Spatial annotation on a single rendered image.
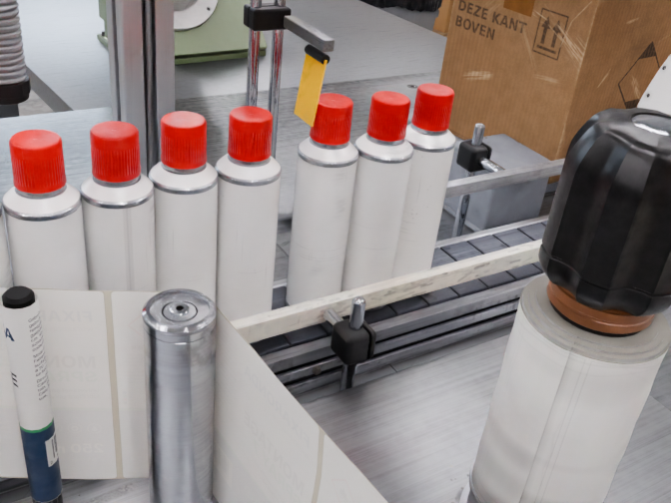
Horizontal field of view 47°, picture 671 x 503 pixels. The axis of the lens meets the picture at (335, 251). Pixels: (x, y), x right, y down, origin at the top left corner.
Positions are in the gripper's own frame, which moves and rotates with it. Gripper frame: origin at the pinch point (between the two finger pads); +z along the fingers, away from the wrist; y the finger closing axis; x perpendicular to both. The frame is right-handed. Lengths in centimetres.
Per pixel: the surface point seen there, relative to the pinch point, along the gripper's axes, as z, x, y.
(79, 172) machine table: 30, -49, -44
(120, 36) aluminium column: 5, -62, -13
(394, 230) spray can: 11.7, -38.7, 2.9
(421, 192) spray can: 8.0, -36.7, 2.0
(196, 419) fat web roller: 17, -65, 21
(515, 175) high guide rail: 5.5, -19.2, -3.1
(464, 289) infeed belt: 16.6, -26.5, 3.6
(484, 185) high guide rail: 7.4, -23.1, -3.1
